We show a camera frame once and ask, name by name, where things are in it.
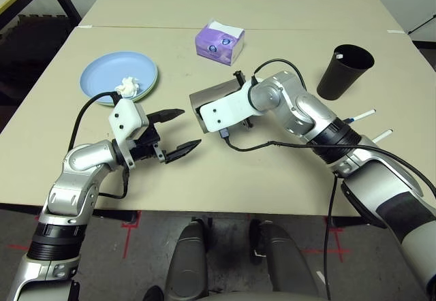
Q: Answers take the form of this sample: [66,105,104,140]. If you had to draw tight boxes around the black tripod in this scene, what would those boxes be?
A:
[407,13,436,37]

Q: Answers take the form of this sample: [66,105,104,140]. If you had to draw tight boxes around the blue plate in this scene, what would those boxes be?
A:
[80,51,159,106]

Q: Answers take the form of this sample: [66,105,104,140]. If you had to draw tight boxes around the grey robot leg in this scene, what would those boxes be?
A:
[249,219,320,301]
[165,217,211,301]

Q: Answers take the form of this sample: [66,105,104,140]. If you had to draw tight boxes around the white tissue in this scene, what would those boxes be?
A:
[114,76,142,99]

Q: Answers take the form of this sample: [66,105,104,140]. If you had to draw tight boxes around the white pen with black band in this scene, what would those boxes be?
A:
[371,129,394,144]

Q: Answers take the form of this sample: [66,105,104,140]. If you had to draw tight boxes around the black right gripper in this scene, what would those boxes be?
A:
[233,70,256,131]

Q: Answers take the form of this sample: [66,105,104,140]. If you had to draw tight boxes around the grey robot left leg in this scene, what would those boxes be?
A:
[165,217,211,301]

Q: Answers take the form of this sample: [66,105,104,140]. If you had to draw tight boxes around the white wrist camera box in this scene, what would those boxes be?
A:
[108,98,150,146]
[199,84,265,133]

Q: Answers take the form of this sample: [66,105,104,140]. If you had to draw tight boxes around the white pen with blue band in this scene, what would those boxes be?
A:
[342,109,377,124]

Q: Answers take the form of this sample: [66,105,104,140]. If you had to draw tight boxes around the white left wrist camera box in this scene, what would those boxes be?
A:
[108,98,150,146]

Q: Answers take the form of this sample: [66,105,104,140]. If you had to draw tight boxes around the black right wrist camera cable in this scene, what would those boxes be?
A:
[219,59,436,301]

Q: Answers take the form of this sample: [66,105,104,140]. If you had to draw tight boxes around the grey glasses case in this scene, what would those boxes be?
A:
[189,78,245,134]

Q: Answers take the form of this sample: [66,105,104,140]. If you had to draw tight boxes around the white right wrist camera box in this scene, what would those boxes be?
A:
[199,84,265,133]

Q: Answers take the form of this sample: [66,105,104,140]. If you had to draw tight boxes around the purple tissue pack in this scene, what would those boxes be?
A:
[194,20,246,67]

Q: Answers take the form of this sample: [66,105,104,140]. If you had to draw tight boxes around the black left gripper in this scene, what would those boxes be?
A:
[130,108,203,165]

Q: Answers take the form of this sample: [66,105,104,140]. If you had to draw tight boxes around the grey robot right leg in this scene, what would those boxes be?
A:
[249,219,320,301]

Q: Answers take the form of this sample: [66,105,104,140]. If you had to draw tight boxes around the black cup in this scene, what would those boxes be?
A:
[316,44,375,101]

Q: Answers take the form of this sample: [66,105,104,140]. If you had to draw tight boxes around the black table foot bar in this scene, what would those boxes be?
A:
[328,215,373,229]
[0,202,136,223]

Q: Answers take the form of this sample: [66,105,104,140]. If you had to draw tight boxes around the green plate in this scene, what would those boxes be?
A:
[102,65,160,108]

